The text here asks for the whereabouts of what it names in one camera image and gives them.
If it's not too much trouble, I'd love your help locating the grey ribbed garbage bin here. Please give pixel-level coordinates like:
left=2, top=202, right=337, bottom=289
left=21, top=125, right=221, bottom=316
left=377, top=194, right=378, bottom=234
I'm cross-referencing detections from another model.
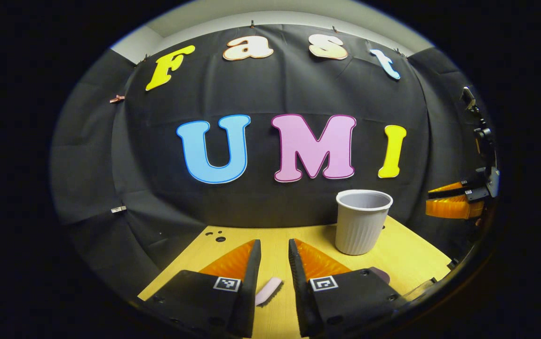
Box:
left=335, top=189, right=394, bottom=256

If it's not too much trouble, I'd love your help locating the small pink broom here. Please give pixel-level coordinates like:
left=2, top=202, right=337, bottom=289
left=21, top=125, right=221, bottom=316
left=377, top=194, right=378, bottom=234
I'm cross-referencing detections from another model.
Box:
left=255, top=276, right=284, bottom=307

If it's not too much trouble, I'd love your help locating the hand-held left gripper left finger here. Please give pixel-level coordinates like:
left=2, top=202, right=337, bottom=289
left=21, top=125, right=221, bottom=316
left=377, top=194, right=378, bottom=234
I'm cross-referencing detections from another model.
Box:
left=145, top=239, right=262, bottom=339

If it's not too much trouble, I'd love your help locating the pink dustpan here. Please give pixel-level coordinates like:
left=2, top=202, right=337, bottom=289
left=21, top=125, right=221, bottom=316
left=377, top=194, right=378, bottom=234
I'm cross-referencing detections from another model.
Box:
left=369, top=266, right=391, bottom=285

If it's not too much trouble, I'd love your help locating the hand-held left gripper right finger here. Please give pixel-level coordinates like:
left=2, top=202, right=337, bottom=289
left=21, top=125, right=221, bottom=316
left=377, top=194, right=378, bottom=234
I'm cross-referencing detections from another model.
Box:
left=288, top=238, right=401, bottom=338

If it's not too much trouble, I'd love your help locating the black tripod stand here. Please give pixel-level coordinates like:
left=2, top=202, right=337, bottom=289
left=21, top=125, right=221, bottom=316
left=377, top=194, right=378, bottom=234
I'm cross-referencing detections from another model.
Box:
left=460, top=86, right=495, bottom=170

